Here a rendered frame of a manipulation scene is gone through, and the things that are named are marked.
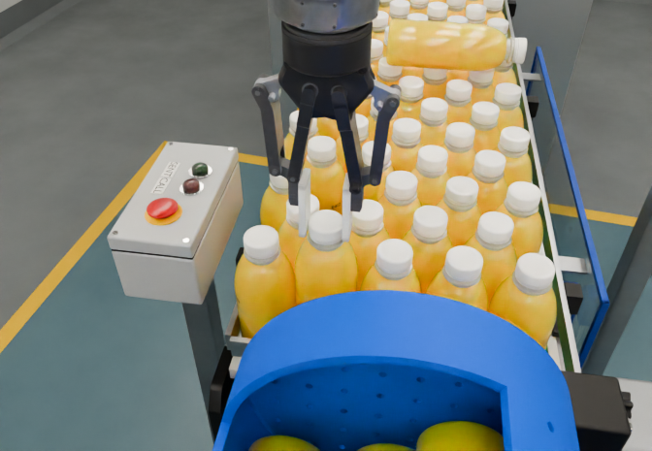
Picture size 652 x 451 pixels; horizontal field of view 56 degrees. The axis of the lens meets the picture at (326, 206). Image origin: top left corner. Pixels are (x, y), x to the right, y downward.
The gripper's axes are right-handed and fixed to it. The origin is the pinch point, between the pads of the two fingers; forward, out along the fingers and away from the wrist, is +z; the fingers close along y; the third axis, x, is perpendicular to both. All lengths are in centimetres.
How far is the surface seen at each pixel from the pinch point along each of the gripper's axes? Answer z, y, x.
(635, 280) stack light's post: 29, 45, 25
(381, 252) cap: 5.3, 6.1, -0.3
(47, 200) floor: 117, -135, 126
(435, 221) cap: 5.4, 11.7, 5.8
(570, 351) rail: 18.7, 29.0, 0.5
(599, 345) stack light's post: 46, 44, 25
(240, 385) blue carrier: -0.1, -3.1, -22.2
